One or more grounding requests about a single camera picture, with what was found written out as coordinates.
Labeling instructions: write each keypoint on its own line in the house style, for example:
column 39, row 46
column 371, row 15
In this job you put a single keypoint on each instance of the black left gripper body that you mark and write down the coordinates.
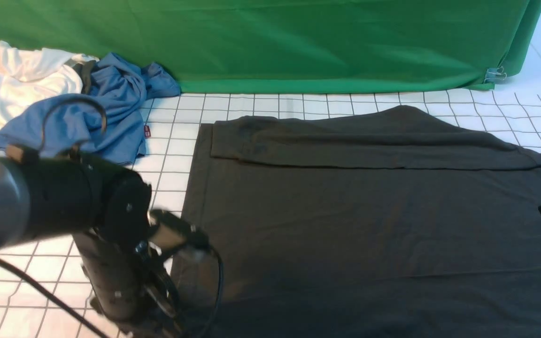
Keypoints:
column 130, row 287

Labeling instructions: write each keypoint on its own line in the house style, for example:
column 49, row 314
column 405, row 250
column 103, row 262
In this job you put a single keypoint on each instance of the gray long-sleeve top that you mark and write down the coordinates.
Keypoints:
column 386, row 225

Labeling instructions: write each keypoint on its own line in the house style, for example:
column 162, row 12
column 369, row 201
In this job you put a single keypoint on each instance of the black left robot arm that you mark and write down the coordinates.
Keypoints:
column 103, row 206

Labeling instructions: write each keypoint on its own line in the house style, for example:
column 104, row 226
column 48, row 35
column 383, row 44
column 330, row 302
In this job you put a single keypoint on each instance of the silver binder clip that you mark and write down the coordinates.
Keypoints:
column 494, row 75

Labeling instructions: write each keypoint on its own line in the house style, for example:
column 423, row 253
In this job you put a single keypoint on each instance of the blue crumpled shirt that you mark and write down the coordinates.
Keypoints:
column 107, row 120

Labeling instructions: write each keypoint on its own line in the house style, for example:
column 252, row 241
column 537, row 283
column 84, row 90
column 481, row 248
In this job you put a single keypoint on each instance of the white crumpled garment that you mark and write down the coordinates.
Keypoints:
column 27, row 77

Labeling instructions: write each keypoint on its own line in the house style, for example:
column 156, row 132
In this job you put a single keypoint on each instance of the green backdrop cloth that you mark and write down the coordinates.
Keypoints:
column 289, row 46

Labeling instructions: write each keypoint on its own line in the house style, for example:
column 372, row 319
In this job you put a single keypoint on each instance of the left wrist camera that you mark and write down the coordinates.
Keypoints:
column 175, row 236

